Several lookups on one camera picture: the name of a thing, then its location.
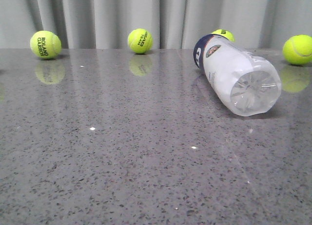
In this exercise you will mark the white blue tennis ball can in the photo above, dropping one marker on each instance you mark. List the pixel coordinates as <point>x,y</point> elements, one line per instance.
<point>245,83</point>

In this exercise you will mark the Head Team tennis ball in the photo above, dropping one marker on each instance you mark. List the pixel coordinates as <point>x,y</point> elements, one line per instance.
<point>140,41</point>

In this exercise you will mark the Wilson yellow tennis ball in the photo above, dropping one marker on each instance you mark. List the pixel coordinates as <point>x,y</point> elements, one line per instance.
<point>225,33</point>

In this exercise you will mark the Roland Garros tennis ball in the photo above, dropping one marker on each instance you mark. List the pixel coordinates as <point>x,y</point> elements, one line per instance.
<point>45,44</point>

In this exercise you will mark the plain yellow tennis ball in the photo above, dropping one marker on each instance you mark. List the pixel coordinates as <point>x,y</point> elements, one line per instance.
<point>297,50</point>

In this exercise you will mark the grey pleated curtain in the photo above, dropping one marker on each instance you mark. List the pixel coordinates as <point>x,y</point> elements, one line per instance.
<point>174,24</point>

